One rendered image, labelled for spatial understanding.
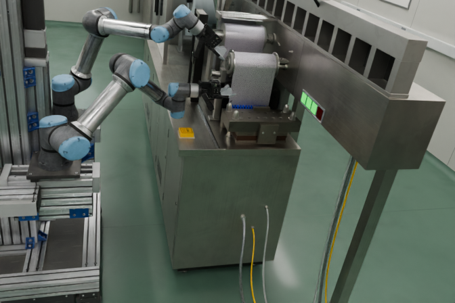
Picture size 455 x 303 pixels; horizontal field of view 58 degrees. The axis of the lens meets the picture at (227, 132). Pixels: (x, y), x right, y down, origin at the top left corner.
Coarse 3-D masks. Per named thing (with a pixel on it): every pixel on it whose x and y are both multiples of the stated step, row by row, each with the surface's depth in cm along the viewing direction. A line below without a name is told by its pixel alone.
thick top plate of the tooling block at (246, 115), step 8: (224, 112) 219; (232, 112) 220; (240, 112) 221; (248, 112) 222; (256, 112) 224; (264, 112) 227; (272, 112) 228; (280, 112) 229; (224, 120) 218; (232, 120) 211; (240, 120) 212; (248, 120) 213; (256, 120) 214; (264, 120) 216; (272, 120) 217; (280, 120) 219; (288, 120) 220; (296, 120) 222; (232, 128) 212; (240, 128) 213; (248, 128) 214; (256, 128) 215; (280, 128) 219; (288, 128) 220; (296, 128) 222
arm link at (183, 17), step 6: (180, 6) 204; (174, 12) 205; (180, 12) 202; (186, 12) 203; (174, 18) 206; (180, 18) 204; (186, 18) 204; (192, 18) 205; (180, 24) 206; (186, 24) 206; (192, 24) 206
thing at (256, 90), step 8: (232, 80) 221; (240, 80) 222; (248, 80) 223; (256, 80) 224; (264, 80) 226; (272, 80) 227; (232, 88) 223; (240, 88) 224; (248, 88) 226; (256, 88) 227; (264, 88) 228; (240, 96) 227; (248, 96) 228; (256, 96) 229; (264, 96) 230; (232, 104) 228; (240, 104) 229; (248, 104) 230; (256, 104) 231; (264, 104) 233
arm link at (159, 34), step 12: (96, 12) 208; (84, 24) 207; (96, 24) 202; (108, 24) 202; (120, 24) 201; (132, 24) 200; (144, 24) 199; (168, 24) 203; (132, 36) 202; (144, 36) 200; (156, 36) 196; (168, 36) 199
